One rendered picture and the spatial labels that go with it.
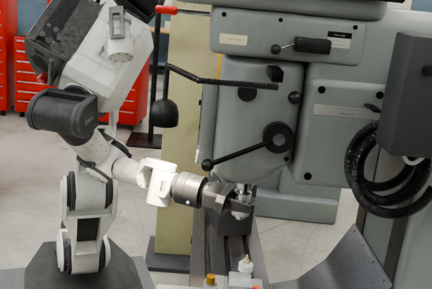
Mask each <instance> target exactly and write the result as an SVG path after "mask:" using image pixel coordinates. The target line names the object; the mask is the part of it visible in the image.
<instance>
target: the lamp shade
mask: <svg viewBox="0 0 432 289"><path fill-rule="evenodd" d="M178 122H179V111H178V108H177V104H176V103H174V102H173V101H172V100H169V99H167V100H164V99H163V98H161V99H158V100H156V101H155V102H153V104H152V106H151V108H150V111H149V118H148V123H149V125H152V126H154V127H159V128H173V127H176V126H178Z"/></svg>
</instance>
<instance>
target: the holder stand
mask: <svg viewBox="0 0 432 289"><path fill-rule="evenodd" d="M213 181H215V182H220V183H223V184H228V183H231V184H235V183H234V182H230V181H228V180H225V179H223V178H221V177H219V176H218V175H216V174H215V173H214V172H213V170H212V171H209V172H208V182H213ZM250 190H251V191H252V195H251V196H252V197H255V198H256V193H257V184H254V185H253V188H252V189H250ZM254 208H255V206H252V205H250V211H249V216H248V217H247V218H244V219H243V220H237V219H236V218H235V216H233V215H232V214H231V211H227V212H226V214H225V215H224V216H222V215H218V214H215V212H214V211H211V210H208V209H206V210H207V213H208V215H209V217H210V220H211V222H212V224H213V227H214V229H215V232H216V233H217V236H236V235H251V229H252V223H253V214H254Z"/></svg>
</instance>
